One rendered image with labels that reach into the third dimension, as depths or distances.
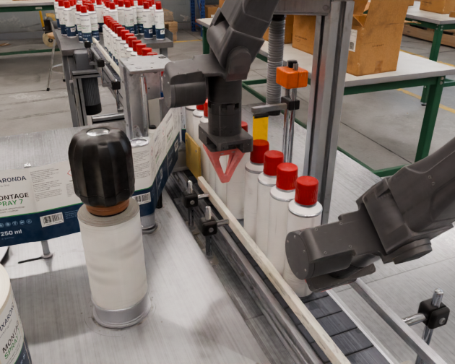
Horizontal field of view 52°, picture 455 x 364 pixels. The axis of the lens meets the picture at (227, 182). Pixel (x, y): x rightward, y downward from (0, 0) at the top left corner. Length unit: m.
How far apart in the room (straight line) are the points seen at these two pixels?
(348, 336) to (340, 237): 0.24
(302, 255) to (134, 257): 0.26
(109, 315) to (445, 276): 0.62
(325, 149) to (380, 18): 1.65
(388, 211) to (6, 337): 0.46
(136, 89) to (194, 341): 0.63
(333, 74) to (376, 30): 1.67
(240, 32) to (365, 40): 1.83
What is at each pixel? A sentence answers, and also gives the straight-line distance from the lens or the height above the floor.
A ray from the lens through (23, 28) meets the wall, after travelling 8.35.
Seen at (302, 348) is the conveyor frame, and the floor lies 0.87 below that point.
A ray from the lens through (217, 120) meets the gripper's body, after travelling 0.77.
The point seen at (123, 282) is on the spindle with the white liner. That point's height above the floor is 0.96.
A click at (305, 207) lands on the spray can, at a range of 0.69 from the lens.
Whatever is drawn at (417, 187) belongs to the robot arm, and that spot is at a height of 1.19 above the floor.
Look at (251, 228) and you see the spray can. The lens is 0.87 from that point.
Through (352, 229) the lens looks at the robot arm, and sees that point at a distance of 0.54.
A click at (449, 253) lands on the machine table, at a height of 0.83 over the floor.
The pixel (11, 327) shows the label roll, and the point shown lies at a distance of 0.64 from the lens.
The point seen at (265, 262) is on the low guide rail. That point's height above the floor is 0.91.
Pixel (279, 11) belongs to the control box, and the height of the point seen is 1.29.
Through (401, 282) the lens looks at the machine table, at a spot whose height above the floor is 0.83.
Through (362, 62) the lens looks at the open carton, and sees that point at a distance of 2.51.
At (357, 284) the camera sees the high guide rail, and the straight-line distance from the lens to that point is 0.70.
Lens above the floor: 1.40
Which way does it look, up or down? 28 degrees down
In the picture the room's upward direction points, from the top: straight up
